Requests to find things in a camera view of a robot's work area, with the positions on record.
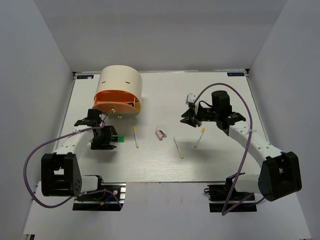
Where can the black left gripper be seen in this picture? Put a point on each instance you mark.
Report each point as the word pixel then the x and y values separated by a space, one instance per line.
pixel 105 145

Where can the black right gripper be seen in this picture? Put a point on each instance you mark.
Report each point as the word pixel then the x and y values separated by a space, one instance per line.
pixel 192 121

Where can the green black highlighter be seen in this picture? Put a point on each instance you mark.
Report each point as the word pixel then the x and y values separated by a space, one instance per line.
pixel 118 139

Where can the orange organizer drawer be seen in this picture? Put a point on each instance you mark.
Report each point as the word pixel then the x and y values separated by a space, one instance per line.
pixel 115 102

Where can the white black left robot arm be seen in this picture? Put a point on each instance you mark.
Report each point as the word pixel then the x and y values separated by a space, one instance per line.
pixel 60 171

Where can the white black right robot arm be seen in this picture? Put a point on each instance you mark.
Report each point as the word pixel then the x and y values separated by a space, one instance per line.
pixel 279 171

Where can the white pen orange-yellow cap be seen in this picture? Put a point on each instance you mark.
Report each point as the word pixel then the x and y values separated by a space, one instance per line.
pixel 199 138

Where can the white pen bright yellow cap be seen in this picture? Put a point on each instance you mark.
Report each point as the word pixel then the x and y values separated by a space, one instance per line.
pixel 135 137

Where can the white pen pale yellow ends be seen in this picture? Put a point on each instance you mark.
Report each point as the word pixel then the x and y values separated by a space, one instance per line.
pixel 178 147

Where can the pink white mini stapler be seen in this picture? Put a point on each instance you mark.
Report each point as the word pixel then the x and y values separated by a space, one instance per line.
pixel 160 133

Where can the cream round drawer organizer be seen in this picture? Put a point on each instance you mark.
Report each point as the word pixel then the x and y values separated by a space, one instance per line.
pixel 122 78

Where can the blue logo sticker right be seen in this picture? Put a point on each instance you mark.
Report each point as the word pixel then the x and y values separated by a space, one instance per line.
pixel 235 74

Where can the blue logo sticker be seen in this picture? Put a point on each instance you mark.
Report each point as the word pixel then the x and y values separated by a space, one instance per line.
pixel 84 77
pixel 235 74

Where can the blue logo sticker left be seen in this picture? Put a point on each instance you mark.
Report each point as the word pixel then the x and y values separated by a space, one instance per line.
pixel 84 77

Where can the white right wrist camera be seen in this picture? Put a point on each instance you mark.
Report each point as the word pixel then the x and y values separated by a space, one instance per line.
pixel 190 99

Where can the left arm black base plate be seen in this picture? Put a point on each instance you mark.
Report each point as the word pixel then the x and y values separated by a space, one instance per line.
pixel 110 198

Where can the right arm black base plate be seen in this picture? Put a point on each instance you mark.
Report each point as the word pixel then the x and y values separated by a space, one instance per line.
pixel 217 195

